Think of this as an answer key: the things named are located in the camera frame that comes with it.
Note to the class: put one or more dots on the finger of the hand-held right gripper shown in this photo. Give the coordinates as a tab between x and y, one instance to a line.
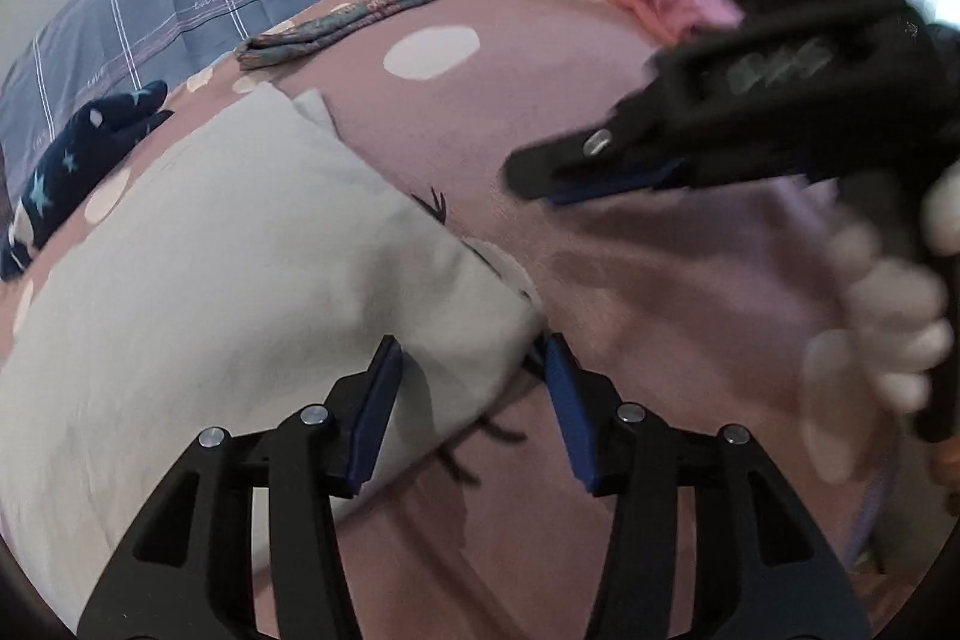
570	160
622	183

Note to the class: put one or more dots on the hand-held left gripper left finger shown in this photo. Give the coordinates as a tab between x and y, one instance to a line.
371	415

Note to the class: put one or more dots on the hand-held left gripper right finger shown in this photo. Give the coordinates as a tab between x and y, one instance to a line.
574	415

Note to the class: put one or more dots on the pale grey-green t-shirt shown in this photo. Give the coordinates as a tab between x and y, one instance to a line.
225	280

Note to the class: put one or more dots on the person's right hand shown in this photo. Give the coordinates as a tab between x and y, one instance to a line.
892	302

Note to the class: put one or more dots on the pink polka-dot deer blanket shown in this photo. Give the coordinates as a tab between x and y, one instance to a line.
525	85

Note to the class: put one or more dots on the folded floral cloth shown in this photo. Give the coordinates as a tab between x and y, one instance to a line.
337	21

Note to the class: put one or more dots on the navy star-print garment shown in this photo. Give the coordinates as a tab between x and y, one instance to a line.
67	160

